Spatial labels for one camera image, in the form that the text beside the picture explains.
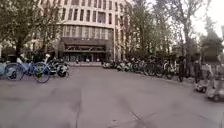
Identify pale parked scooter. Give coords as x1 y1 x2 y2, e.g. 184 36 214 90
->
205 64 224 103
195 64 212 94

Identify row of parked bicycles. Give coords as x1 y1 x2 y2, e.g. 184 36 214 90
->
0 54 71 84
101 55 188 83

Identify grey paved slab road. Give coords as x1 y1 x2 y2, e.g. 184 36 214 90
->
0 65 224 128

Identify row of trees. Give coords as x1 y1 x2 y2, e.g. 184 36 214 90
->
121 0 224 66
0 0 64 64

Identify person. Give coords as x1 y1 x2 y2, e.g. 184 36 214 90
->
192 52 203 84

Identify large pale curved building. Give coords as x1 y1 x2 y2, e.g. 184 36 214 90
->
31 0 130 65

